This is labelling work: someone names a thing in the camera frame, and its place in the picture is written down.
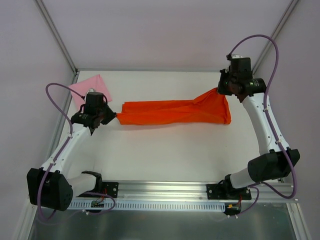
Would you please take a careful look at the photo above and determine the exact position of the folded pink t shirt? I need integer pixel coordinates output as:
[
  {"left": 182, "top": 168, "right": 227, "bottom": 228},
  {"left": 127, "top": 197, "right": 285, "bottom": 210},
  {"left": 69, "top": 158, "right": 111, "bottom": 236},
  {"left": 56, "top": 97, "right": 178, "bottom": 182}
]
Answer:
[{"left": 69, "top": 74, "right": 113, "bottom": 103}]

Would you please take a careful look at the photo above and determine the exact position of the aluminium frame post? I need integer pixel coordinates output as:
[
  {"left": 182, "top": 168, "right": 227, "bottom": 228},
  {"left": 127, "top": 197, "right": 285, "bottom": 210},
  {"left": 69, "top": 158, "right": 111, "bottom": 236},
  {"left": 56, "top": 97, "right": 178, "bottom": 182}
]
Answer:
[
  {"left": 253, "top": 0, "right": 300, "bottom": 74},
  {"left": 34, "top": 0, "right": 78, "bottom": 75}
]

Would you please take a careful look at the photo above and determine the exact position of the left aluminium frame post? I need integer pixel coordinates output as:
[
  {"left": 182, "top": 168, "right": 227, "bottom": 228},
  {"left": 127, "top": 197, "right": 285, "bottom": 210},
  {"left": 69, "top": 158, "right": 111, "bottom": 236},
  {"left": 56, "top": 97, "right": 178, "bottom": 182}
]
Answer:
[{"left": 34, "top": 0, "right": 78, "bottom": 75}]

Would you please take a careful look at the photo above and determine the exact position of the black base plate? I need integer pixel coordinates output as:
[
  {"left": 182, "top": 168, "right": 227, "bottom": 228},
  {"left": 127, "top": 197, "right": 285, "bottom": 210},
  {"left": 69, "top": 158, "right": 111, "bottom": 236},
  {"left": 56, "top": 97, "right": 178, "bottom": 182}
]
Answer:
[
  {"left": 98, "top": 181, "right": 119, "bottom": 198},
  {"left": 205, "top": 180, "right": 252, "bottom": 200}
]

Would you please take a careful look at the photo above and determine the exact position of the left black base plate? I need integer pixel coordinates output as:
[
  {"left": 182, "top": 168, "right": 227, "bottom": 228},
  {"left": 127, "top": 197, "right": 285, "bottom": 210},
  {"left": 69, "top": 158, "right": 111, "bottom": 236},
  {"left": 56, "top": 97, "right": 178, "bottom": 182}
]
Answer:
[{"left": 98, "top": 181, "right": 119, "bottom": 198}]

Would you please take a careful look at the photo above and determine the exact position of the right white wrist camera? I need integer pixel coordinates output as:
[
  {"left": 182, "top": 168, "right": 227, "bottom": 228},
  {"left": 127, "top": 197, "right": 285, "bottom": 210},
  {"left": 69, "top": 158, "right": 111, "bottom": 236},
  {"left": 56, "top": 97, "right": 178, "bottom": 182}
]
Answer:
[{"left": 226, "top": 53, "right": 243, "bottom": 61}]

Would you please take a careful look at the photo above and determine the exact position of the orange t shirt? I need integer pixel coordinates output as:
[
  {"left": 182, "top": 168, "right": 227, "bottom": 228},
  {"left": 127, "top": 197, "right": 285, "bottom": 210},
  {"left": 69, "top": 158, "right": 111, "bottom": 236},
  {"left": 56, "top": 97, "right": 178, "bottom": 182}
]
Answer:
[{"left": 117, "top": 88, "right": 232, "bottom": 126}]

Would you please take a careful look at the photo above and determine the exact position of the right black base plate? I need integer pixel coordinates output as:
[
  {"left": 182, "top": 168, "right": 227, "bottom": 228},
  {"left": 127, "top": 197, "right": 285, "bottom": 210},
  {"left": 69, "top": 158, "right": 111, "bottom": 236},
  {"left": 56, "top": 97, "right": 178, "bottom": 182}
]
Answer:
[{"left": 205, "top": 180, "right": 252, "bottom": 200}]

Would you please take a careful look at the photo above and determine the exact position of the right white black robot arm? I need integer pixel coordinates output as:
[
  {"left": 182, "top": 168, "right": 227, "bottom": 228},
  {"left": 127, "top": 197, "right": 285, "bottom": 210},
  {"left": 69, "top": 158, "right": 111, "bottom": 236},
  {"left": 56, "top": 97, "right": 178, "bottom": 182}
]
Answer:
[{"left": 217, "top": 55, "right": 300, "bottom": 199}]

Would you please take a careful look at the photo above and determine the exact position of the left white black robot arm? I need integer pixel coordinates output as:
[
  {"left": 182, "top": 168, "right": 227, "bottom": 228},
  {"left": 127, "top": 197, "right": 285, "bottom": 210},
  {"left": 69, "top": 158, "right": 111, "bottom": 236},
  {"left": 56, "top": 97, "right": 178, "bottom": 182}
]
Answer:
[{"left": 26, "top": 92, "right": 117, "bottom": 211}]

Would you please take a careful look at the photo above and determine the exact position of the aluminium mounting rail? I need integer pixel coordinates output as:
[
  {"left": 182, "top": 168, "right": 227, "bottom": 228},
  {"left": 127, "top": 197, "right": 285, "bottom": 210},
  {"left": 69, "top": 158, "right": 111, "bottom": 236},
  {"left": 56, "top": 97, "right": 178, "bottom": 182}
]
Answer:
[{"left": 69, "top": 178, "right": 299, "bottom": 201}]

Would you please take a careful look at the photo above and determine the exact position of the white slotted cable duct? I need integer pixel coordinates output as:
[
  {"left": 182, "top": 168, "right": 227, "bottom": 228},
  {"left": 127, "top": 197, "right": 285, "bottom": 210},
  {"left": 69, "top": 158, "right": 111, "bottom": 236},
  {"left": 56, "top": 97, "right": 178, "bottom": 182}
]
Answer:
[{"left": 68, "top": 199, "right": 226, "bottom": 213}]

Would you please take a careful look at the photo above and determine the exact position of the right aluminium frame post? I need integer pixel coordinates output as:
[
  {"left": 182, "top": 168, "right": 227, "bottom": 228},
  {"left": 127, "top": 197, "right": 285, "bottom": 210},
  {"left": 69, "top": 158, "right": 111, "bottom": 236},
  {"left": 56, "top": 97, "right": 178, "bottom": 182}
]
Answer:
[{"left": 253, "top": 0, "right": 300, "bottom": 74}]

